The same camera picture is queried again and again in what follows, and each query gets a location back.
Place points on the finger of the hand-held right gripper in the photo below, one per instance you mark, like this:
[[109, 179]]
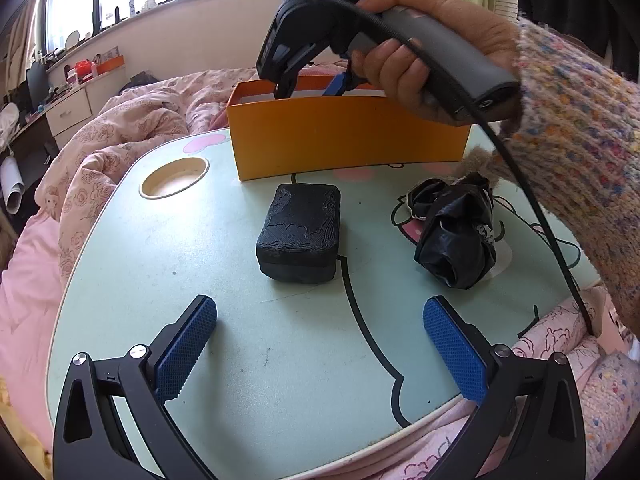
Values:
[[283, 87], [336, 85]]

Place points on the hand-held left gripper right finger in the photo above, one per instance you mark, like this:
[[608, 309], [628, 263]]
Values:
[[455, 350]]

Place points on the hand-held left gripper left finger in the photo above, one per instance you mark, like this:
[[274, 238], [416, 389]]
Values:
[[185, 350]]

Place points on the orange cardboard box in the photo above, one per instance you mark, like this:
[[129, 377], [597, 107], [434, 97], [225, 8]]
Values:
[[350, 135]]

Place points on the black textured case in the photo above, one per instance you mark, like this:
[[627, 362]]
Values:
[[300, 230]]

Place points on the brown fur scrunchie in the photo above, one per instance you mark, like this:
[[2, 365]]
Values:
[[475, 160]]

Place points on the person's right forearm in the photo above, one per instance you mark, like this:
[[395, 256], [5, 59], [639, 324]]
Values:
[[575, 135]]

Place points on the green cartoon desktop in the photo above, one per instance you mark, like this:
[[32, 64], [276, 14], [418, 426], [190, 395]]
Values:
[[200, 260]]

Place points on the person's right hand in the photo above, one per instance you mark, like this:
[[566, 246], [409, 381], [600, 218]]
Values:
[[450, 5]]

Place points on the dark cloth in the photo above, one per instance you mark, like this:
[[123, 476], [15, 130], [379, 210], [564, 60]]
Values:
[[137, 82]]

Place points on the pink floral quilt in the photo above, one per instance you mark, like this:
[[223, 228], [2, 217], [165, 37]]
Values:
[[125, 125]]

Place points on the pink bed sheet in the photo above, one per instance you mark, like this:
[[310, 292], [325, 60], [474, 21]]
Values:
[[25, 310]]

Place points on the pale bottle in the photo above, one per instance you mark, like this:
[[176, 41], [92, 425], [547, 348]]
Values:
[[132, 5]]

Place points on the orange desk organiser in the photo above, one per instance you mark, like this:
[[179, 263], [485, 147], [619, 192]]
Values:
[[111, 65]]

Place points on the yellow cloth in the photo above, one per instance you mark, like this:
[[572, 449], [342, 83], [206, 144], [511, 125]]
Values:
[[20, 440]]

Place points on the red container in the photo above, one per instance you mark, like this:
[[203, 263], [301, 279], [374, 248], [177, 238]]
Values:
[[85, 70]]

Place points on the white drawer cabinet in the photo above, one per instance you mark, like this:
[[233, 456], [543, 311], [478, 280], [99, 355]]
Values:
[[70, 110]]

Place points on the round mirror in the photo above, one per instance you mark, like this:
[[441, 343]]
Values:
[[73, 39]]

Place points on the white paper roll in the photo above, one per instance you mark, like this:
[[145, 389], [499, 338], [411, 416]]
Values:
[[12, 182]]

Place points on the black monitor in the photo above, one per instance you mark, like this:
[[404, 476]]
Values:
[[37, 82]]

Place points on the dark hanging garment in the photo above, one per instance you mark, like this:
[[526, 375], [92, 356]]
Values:
[[575, 0]]

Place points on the beige curtain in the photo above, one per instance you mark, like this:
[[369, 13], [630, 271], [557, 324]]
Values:
[[27, 35]]

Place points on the dark side desk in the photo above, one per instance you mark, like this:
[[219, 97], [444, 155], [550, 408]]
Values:
[[25, 140]]

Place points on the white cloth bundle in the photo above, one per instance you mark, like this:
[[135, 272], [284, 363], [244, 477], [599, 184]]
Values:
[[9, 117]]

